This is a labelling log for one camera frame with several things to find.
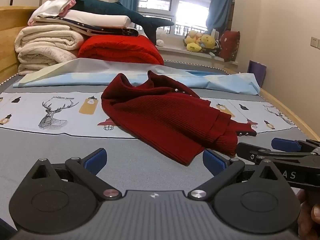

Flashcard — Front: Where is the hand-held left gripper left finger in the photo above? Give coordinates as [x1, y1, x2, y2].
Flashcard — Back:
[30, 148, 123, 201]

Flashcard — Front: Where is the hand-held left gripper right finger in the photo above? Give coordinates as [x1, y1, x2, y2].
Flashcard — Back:
[187, 149, 290, 202]

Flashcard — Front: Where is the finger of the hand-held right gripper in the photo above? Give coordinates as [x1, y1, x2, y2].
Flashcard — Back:
[236, 142, 313, 166]
[271, 137, 320, 155]

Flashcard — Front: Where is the dark red knit sweater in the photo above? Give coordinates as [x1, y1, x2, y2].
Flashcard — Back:
[101, 70, 258, 166]

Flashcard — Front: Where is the person's right hand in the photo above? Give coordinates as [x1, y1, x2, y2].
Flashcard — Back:
[297, 189, 320, 238]

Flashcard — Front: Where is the purple bag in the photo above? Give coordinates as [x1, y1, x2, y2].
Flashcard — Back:
[248, 60, 267, 87]

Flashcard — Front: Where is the light blue thin sheet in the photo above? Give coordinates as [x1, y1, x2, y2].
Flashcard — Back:
[12, 58, 261, 96]

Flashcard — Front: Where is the dark red cushion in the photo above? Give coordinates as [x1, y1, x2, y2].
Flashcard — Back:
[219, 30, 241, 62]

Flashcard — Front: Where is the bright red folded blanket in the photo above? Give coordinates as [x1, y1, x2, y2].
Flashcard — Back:
[77, 35, 164, 66]

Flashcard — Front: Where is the white speckled folded blanket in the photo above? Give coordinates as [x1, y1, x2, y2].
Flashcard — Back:
[17, 47, 81, 76]

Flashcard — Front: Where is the yellow plush toy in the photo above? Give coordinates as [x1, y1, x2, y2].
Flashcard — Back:
[185, 30, 202, 53]
[201, 34, 216, 50]

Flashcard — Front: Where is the cream folded blanket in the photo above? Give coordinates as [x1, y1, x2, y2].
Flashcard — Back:
[15, 24, 87, 53]

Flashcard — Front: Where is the white plush toy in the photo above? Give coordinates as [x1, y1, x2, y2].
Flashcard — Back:
[155, 27, 167, 47]

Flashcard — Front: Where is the white quilt with dark trim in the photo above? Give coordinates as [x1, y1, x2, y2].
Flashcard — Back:
[32, 9, 139, 38]

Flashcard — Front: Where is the dark teal shark plush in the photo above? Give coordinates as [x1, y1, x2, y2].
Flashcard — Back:
[71, 0, 175, 46]

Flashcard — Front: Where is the wooden headboard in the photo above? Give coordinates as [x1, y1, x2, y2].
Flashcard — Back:
[0, 6, 43, 83]

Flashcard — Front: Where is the pink and white cloth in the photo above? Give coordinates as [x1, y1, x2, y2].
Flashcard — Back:
[27, 0, 76, 26]

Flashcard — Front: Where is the window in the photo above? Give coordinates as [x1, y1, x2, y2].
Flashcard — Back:
[136, 0, 213, 36]

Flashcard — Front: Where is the wooden bed frame rail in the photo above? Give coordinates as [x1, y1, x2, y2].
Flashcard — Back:
[225, 67, 320, 142]

